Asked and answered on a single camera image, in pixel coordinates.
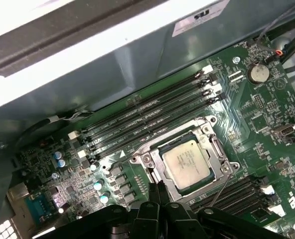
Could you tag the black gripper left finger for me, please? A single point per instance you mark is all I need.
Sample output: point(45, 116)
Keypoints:
point(147, 221)

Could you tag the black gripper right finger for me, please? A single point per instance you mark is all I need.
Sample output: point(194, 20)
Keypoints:
point(180, 221)

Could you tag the metal socket cover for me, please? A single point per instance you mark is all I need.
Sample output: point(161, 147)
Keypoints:
point(160, 169)

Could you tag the silver CPU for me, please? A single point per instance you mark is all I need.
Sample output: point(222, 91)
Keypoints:
point(185, 164)

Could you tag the CPU socket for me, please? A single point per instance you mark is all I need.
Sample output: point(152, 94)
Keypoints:
point(150, 163)

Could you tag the blue serial port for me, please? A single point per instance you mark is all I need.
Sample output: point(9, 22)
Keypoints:
point(38, 207)

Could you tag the green motherboard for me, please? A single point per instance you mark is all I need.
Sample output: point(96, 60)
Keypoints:
point(262, 112)

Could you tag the internal USB port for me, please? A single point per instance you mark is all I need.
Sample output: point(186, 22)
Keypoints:
point(283, 130)

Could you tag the open PC case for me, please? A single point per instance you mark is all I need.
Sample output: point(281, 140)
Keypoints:
point(137, 62)

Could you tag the silver coin cell battery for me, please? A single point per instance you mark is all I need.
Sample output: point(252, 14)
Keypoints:
point(258, 73)

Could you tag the white case label sticker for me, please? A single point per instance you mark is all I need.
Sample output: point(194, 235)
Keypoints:
point(199, 17)

